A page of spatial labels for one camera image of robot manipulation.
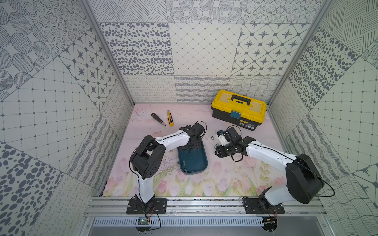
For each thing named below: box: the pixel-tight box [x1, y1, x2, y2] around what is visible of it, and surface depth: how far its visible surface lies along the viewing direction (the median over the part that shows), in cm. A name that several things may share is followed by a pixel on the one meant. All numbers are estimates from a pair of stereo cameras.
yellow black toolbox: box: [211, 89, 268, 132], surface depth 100 cm
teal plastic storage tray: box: [177, 138, 209, 176], surface depth 88 cm
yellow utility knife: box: [166, 110, 175, 127], surface depth 113 cm
